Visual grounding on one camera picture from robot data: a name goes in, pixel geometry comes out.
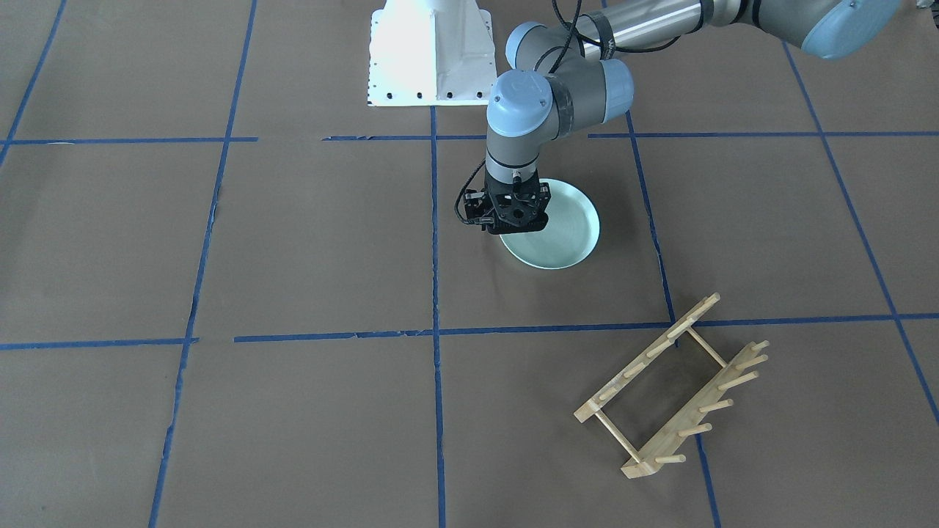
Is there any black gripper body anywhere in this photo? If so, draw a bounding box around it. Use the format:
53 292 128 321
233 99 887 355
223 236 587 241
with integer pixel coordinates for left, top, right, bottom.
481 180 551 235

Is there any light green plate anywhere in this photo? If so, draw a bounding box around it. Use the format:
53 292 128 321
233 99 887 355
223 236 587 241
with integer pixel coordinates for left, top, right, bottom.
500 178 600 270

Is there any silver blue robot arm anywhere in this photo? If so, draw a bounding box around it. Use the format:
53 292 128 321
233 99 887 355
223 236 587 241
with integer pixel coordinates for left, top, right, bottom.
455 1 900 235

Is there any wooden dish rack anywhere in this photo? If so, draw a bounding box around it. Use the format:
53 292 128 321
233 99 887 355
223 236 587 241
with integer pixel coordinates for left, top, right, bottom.
574 293 769 479

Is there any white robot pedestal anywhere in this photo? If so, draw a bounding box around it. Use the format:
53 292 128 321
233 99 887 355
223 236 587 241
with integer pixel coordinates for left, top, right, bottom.
367 1 497 107

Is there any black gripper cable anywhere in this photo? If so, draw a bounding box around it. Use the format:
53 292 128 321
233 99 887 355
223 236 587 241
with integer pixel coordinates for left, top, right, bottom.
454 0 705 224

